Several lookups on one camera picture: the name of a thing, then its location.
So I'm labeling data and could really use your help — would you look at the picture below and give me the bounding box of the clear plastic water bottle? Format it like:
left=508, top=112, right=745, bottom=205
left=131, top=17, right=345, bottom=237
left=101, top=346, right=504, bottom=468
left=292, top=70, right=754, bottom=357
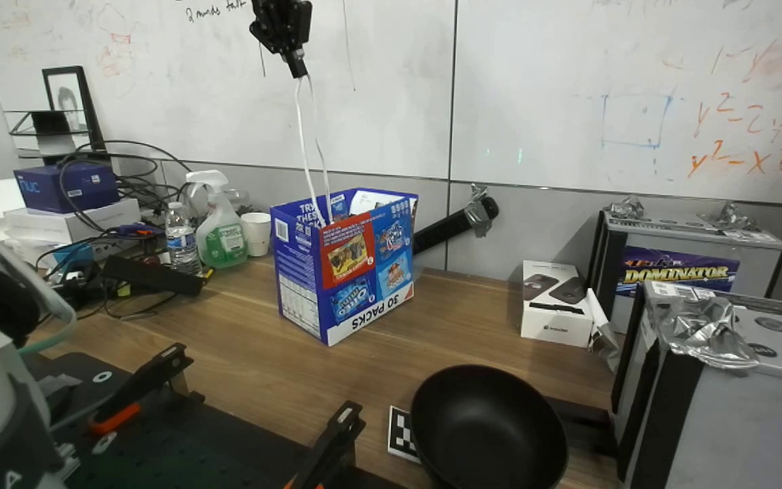
left=162, top=199, right=200, bottom=275

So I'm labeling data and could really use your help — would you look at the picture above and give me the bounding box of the black frying pan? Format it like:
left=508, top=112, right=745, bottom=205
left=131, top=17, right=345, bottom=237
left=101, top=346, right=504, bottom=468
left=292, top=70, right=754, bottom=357
left=408, top=361, right=616, bottom=489

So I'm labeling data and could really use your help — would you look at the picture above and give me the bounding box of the grey case with Dominator label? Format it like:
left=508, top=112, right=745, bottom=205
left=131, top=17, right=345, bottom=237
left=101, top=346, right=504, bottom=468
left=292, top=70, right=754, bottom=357
left=587, top=205, right=782, bottom=343

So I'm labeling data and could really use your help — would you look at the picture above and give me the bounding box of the black cylindrical bar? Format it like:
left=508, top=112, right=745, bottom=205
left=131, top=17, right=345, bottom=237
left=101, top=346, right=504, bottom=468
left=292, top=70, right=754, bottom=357
left=409, top=192, right=502, bottom=259

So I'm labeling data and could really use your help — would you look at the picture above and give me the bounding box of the large crumpled aluminium foil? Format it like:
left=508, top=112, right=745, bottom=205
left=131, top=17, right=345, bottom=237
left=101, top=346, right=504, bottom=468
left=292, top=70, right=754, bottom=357
left=647, top=281, right=765, bottom=376

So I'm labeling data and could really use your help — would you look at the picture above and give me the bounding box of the small dark blue box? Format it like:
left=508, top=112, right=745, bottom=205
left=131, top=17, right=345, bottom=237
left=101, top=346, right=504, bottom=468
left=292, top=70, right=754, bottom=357
left=14, top=161, right=120, bottom=215

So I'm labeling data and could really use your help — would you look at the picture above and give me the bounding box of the large grey metal case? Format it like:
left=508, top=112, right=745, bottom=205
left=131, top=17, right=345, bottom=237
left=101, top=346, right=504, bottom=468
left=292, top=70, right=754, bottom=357
left=610, top=281, right=782, bottom=489

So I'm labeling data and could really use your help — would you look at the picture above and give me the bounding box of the white product box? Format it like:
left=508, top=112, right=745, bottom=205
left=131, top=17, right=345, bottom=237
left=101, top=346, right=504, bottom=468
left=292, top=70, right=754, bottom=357
left=518, top=259, right=613, bottom=351

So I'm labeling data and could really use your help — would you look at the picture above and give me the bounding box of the black looped cable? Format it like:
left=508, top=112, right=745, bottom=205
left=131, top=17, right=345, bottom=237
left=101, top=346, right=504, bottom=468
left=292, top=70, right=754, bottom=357
left=51, top=137, right=196, bottom=239

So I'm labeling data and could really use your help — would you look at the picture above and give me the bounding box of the black power strip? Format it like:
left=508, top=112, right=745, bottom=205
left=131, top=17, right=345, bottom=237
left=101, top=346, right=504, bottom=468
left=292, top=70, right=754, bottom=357
left=101, top=253, right=215, bottom=300

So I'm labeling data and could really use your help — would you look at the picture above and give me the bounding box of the blue cardboard snack box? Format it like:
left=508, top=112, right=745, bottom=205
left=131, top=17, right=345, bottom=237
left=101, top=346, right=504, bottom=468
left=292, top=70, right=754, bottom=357
left=268, top=186, right=421, bottom=347

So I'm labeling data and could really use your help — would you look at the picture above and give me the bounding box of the thin white rope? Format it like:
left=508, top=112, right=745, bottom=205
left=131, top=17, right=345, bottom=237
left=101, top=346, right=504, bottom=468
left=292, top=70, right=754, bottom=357
left=290, top=73, right=335, bottom=229

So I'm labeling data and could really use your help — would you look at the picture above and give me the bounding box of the whiteboard with orange formulas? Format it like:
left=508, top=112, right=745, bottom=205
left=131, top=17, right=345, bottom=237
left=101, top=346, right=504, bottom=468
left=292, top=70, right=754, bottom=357
left=451, top=0, right=782, bottom=210

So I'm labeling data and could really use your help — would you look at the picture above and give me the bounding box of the black picture frame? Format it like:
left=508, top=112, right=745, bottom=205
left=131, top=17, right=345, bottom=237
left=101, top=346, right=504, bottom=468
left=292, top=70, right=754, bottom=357
left=41, top=63, right=108, bottom=153

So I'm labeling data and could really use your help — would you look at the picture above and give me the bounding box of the white flat box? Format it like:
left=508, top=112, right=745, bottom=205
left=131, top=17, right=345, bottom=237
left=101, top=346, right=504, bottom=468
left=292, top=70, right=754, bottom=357
left=0, top=196, right=143, bottom=256

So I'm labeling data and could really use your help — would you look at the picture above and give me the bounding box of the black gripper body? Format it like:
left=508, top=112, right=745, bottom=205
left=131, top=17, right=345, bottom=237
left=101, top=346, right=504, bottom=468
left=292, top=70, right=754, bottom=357
left=246, top=0, right=316, bottom=61

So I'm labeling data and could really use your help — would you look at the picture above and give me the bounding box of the black white fiducial tag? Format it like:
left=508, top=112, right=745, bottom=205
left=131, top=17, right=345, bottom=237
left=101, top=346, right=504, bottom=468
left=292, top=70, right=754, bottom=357
left=383, top=402, right=426, bottom=468

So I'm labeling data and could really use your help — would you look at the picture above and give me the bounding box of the black clamp orange handle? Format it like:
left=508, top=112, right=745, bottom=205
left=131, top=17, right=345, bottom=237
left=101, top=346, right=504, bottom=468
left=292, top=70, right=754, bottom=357
left=286, top=399, right=369, bottom=489
left=87, top=340, right=196, bottom=442

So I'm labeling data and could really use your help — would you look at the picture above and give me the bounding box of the small crumpled aluminium foil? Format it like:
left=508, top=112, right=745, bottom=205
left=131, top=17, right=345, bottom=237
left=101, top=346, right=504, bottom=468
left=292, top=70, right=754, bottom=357
left=606, top=199, right=650, bottom=226
left=698, top=200, right=757, bottom=233

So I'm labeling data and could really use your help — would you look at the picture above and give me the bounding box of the white paper cup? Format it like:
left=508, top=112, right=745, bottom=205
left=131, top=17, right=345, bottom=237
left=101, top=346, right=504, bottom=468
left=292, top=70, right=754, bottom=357
left=238, top=210, right=275, bottom=260

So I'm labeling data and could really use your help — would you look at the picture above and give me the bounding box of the green spray bottle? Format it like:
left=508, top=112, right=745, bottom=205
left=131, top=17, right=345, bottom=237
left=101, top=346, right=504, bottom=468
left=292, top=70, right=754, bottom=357
left=181, top=168, right=246, bottom=272

